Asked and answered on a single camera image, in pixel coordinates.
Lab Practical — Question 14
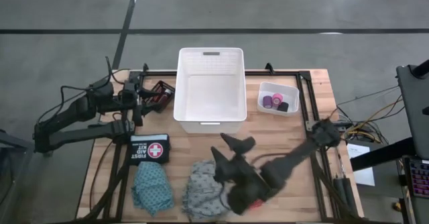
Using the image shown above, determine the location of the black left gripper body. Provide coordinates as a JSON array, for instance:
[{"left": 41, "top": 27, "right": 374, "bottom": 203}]
[{"left": 120, "top": 80, "right": 145, "bottom": 127}]

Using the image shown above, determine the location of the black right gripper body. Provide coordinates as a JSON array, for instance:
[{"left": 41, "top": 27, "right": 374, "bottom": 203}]
[{"left": 212, "top": 152, "right": 261, "bottom": 188}]

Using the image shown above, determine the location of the grey patterned cloth bundle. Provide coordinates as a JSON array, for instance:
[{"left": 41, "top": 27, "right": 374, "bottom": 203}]
[{"left": 181, "top": 160, "right": 235, "bottom": 222}]

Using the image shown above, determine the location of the small dark mesh tray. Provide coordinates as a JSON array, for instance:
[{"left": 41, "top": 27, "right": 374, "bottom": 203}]
[{"left": 146, "top": 79, "right": 176, "bottom": 114}]

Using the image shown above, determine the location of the black first aid kit pouch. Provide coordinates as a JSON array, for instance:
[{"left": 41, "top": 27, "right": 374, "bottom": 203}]
[{"left": 128, "top": 133, "right": 171, "bottom": 166}]

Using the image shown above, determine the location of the white perforated plastic basket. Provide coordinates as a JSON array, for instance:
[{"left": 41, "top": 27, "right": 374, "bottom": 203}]
[{"left": 173, "top": 47, "right": 248, "bottom": 135}]

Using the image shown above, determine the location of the small clear plastic bin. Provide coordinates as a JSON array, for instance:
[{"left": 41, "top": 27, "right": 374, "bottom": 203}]
[{"left": 256, "top": 81, "right": 300, "bottom": 117}]

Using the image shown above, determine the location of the teal patterned cloth bundle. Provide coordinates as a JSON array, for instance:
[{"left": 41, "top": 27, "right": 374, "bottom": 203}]
[{"left": 130, "top": 161, "right": 176, "bottom": 217}]

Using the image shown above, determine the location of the white paper sheet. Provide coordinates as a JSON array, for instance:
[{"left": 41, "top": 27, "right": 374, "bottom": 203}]
[{"left": 346, "top": 142, "right": 376, "bottom": 187}]

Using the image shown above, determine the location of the grey metal cart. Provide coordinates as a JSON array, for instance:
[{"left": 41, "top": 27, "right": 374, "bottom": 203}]
[{"left": 0, "top": 129, "right": 55, "bottom": 224}]

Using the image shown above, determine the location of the black stand leg bar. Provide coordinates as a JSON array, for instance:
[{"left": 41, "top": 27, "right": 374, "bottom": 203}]
[{"left": 349, "top": 137, "right": 416, "bottom": 172}]

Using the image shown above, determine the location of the backlit keyboard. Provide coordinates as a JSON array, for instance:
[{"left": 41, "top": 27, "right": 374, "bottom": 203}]
[{"left": 404, "top": 156, "right": 429, "bottom": 199}]

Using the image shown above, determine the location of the black aluminium table frame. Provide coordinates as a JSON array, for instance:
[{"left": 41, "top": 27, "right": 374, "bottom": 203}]
[{"left": 100, "top": 62, "right": 361, "bottom": 223}]

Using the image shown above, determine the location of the black foam tool handle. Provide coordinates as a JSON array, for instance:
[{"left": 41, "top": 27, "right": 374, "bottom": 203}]
[
  {"left": 332, "top": 176, "right": 347, "bottom": 215},
  {"left": 342, "top": 176, "right": 359, "bottom": 218}
]

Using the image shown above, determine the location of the bundle of coloured cables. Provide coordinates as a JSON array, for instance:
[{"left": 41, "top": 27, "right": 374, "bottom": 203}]
[{"left": 334, "top": 85, "right": 405, "bottom": 145}]

